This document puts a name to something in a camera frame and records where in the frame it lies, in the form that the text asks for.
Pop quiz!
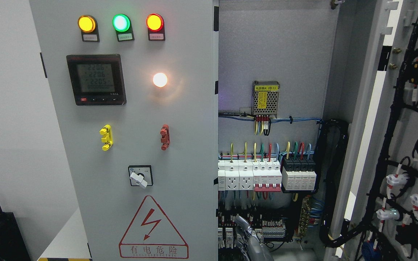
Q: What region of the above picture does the black digital power meter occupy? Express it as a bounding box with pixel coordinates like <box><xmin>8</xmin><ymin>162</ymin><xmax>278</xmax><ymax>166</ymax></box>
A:
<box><xmin>66</xmin><ymin>54</ymin><xmax>126</xmax><ymax>105</ymax></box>

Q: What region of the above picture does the green indicator lamp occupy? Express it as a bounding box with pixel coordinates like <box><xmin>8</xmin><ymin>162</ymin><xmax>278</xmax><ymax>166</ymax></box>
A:
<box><xmin>112</xmin><ymin>13</ymin><xmax>131</xmax><ymax>32</ymax></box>

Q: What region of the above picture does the red triangle warning sticker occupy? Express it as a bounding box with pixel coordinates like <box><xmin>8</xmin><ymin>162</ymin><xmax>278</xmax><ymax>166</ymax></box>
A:
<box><xmin>118</xmin><ymin>195</ymin><xmax>189</xmax><ymax>259</ymax></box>

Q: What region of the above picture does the black box at left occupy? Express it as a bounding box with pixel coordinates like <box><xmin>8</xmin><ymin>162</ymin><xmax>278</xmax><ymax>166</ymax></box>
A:
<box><xmin>0</xmin><ymin>206</ymin><xmax>31</xmax><ymax>261</ymax></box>

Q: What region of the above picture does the lower relay terminal row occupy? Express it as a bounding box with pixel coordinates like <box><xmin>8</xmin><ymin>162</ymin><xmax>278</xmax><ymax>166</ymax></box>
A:
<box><xmin>217</xmin><ymin>211</ymin><xmax>286</xmax><ymax>250</ymax></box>

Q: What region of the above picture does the yellow terminal clip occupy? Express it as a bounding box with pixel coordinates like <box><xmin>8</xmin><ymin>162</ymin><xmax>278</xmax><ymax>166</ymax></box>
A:
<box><xmin>99</xmin><ymin>124</ymin><xmax>113</xmax><ymax>151</ymax></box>

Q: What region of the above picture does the red indicator lamp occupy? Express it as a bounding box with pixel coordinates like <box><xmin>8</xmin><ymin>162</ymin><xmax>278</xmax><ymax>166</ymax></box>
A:
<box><xmin>146</xmin><ymin>13</ymin><xmax>164</xmax><ymax>32</ymax></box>

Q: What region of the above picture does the yellow indicator lamp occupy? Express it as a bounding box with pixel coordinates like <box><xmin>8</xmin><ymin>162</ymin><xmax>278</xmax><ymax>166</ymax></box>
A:
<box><xmin>78</xmin><ymin>15</ymin><xmax>97</xmax><ymax>33</ymax></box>

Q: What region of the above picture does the grey robot hand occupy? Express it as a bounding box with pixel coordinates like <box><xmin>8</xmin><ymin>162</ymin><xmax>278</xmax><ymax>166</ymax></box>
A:
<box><xmin>234</xmin><ymin>215</ymin><xmax>274</xmax><ymax>261</ymax></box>

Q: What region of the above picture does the black white surge protector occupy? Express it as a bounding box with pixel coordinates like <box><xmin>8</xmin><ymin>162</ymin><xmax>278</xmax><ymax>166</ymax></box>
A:
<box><xmin>282</xmin><ymin>157</ymin><xmax>317</xmax><ymax>193</ymax></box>

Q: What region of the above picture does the red terminal clip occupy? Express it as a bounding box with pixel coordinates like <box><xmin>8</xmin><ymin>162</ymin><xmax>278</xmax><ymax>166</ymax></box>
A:
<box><xmin>160</xmin><ymin>124</ymin><xmax>170</xmax><ymax>151</ymax></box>

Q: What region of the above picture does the white socket breaker row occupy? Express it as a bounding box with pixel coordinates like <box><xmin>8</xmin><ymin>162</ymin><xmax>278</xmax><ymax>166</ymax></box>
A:
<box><xmin>217</xmin><ymin>159</ymin><xmax>282</xmax><ymax>192</ymax></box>

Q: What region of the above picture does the white glowing indicator lamp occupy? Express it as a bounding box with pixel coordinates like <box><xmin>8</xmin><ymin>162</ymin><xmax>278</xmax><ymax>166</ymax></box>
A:
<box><xmin>152</xmin><ymin>72</ymin><xmax>168</xmax><ymax>88</ymax></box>

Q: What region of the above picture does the grey cabinet door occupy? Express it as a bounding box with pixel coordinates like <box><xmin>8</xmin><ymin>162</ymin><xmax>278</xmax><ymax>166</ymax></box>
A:
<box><xmin>318</xmin><ymin>0</ymin><xmax>418</xmax><ymax>261</ymax></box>
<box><xmin>29</xmin><ymin>0</ymin><xmax>218</xmax><ymax>261</ymax></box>

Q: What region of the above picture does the white rotary selector switch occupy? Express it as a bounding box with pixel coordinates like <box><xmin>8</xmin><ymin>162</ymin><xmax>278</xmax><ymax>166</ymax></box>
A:
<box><xmin>128</xmin><ymin>165</ymin><xmax>153</xmax><ymax>189</ymax></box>

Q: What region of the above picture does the metal mesh power supply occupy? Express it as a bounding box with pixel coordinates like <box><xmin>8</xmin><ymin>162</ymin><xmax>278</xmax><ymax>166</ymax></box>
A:
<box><xmin>251</xmin><ymin>80</ymin><xmax>280</xmax><ymax>116</ymax></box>

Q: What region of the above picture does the brass ground terminal bar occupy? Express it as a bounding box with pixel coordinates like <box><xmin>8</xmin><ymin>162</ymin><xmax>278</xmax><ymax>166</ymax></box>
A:
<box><xmin>297</xmin><ymin>195</ymin><xmax>311</xmax><ymax>239</ymax></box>

